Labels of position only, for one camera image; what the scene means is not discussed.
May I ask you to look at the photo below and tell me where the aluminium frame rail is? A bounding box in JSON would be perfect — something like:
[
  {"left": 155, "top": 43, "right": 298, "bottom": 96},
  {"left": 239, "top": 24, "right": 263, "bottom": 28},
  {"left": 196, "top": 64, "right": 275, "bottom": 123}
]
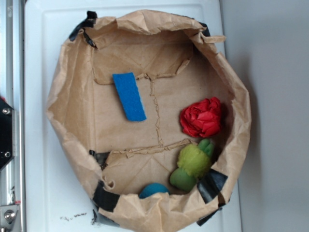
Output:
[{"left": 0, "top": 0, "right": 26, "bottom": 232}]

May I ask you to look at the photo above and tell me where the white plastic tray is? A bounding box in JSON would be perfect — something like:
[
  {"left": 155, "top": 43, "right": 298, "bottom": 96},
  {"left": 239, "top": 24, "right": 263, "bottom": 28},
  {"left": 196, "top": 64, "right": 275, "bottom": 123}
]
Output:
[{"left": 23, "top": 0, "right": 243, "bottom": 232}]

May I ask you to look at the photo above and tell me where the red crumpled paper ball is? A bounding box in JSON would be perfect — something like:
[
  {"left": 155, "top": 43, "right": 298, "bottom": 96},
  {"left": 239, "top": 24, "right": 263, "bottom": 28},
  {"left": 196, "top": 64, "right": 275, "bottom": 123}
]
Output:
[{"left": 180, "top": 97, "right": 222, "bottom": 138}]

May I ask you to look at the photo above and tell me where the blue rectangular sponge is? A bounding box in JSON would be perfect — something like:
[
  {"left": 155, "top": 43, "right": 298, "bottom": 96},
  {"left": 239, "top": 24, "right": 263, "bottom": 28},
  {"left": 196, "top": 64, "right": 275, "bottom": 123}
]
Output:
[{"left": 112, "top": 72, "right": 147, "bottom": 122}]

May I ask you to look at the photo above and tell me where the crumpled brown paper bag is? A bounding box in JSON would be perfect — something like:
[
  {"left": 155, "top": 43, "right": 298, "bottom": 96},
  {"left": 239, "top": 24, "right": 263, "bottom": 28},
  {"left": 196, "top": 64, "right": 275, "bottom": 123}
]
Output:
[{"left": 46, "top": 10, "right": 252, "bottom": 232}]

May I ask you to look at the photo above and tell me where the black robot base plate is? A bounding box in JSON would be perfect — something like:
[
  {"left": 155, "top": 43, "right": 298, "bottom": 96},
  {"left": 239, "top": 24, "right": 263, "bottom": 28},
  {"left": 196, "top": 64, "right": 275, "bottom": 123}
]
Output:
[{"left": 0, "top": 97, "right": 14, "bottom": 171}]

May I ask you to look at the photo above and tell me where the green plush toy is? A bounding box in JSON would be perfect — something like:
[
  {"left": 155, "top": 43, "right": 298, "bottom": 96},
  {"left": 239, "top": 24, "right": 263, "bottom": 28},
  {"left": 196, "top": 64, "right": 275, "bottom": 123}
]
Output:
[{"left": 169, "top": 139, "right": 214, "bottom": 192}]

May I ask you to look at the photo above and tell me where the blue ball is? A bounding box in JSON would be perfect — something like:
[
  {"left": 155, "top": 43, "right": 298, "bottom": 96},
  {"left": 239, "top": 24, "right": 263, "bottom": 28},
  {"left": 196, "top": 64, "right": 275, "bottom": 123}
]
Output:
[{"left": 139, "top": 183, "right": 170, "bottom": 199}]

